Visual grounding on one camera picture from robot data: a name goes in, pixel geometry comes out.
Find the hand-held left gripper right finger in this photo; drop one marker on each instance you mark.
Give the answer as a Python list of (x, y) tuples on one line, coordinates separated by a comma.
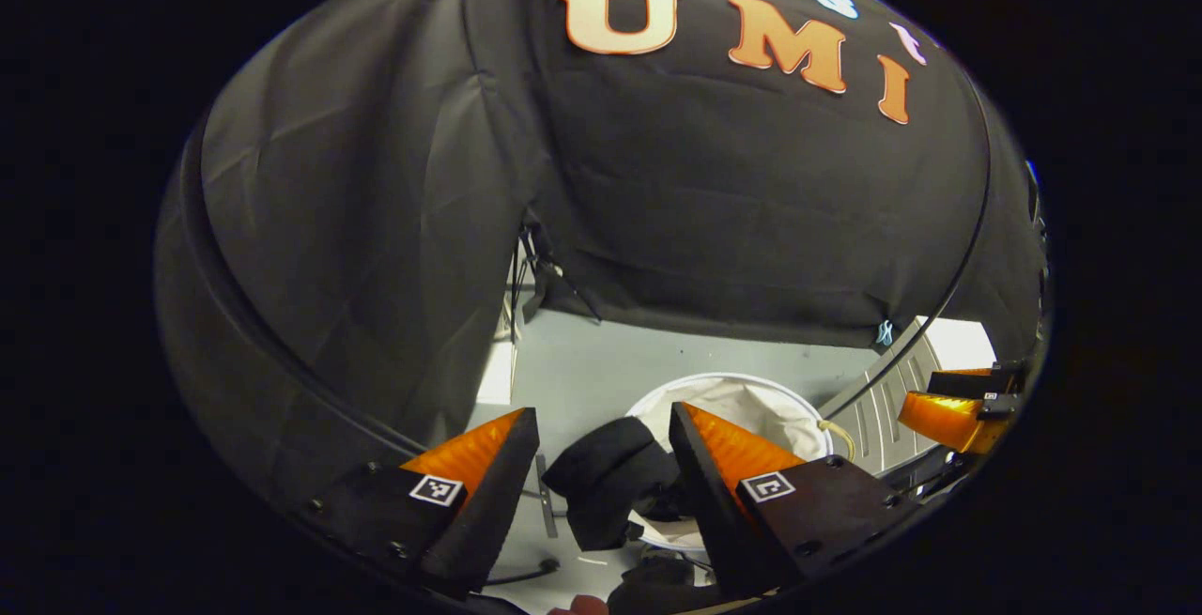
[(714, 512)]

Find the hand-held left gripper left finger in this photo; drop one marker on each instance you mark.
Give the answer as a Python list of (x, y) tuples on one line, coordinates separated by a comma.
[(484, 512)]

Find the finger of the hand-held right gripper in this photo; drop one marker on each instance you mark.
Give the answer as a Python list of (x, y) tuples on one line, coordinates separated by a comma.
[(967, 382), (944, 420)]

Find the black jacket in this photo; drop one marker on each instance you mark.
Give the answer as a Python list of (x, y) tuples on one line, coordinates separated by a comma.
[(606, 474)]

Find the white laundry hamper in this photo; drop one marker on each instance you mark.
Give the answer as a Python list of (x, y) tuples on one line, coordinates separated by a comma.
[(751, 399)]

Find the white flat panel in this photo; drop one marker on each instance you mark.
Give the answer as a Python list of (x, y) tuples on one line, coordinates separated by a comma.
[(958, 343)]

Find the grey ribbed panel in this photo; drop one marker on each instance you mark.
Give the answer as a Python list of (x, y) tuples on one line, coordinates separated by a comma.
[(892, 399)]

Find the small blue clip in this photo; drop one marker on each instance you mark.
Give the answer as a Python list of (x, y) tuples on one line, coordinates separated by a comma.
[(884, 333)]

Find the black stand legs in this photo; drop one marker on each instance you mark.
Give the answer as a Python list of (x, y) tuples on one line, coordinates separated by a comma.
[(535, 263)]

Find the black backdrop cloth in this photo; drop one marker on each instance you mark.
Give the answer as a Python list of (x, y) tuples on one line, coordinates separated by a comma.
[(751, 202)]

